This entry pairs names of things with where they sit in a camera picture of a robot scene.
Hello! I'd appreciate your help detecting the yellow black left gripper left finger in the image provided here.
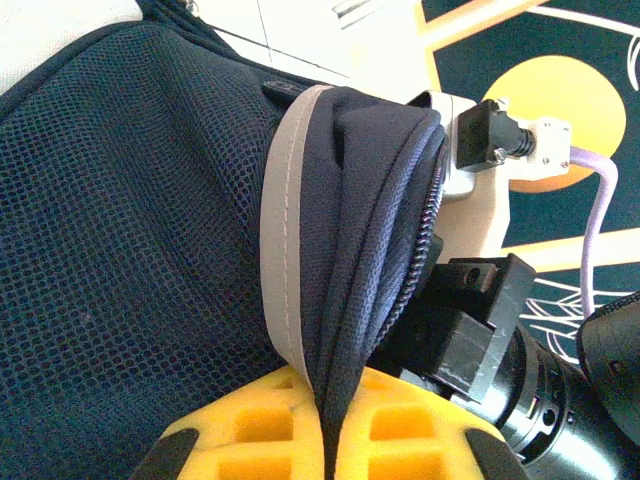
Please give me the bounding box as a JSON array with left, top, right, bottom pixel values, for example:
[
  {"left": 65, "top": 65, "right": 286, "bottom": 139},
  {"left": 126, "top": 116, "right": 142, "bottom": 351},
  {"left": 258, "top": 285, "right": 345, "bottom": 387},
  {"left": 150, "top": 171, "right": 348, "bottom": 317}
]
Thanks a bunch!
[{"left": 127, "top": 364, "right": 329, "bottom": 480}]

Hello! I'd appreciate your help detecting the aluminium frame post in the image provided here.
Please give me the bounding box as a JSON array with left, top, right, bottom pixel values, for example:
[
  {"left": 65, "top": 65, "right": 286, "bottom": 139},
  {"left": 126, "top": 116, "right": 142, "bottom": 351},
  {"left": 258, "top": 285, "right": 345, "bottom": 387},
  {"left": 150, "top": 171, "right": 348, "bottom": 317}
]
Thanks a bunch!
[{"left": 329, "top": 0, "right": 374, "bottom": 31}]

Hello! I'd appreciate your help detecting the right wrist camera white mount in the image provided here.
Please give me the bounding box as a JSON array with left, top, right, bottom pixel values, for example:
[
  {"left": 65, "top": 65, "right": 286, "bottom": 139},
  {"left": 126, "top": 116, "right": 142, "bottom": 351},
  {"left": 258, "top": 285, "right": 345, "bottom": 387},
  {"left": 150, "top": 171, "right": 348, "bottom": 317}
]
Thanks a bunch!
[{"left": 404, "top": 89, "right": 574, "bottom": 254}]

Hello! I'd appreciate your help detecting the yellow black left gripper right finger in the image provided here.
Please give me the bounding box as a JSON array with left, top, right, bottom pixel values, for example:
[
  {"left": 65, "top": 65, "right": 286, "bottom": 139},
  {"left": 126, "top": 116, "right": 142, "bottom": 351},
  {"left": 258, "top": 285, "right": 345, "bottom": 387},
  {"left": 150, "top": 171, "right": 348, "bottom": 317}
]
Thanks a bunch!
[{"left": 334, "top": 369, "right": 526, "bottom": 480}]

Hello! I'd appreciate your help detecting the navy blue student backpack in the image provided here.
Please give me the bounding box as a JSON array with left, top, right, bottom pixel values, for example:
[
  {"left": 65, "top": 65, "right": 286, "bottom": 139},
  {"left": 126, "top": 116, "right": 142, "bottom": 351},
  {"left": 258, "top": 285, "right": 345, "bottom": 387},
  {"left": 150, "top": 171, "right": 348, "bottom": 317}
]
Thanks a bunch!
[{"left": 0, "top": 0, "right": 446, "bottom": 480}]

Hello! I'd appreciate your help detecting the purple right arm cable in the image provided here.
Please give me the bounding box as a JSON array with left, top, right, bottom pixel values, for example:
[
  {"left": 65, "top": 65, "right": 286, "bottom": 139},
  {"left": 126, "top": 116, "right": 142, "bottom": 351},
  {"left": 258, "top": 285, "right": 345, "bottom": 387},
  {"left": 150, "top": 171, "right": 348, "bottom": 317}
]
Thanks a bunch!
[{"left": 569, "top": 147, "right": 621, "bottom": 321}]

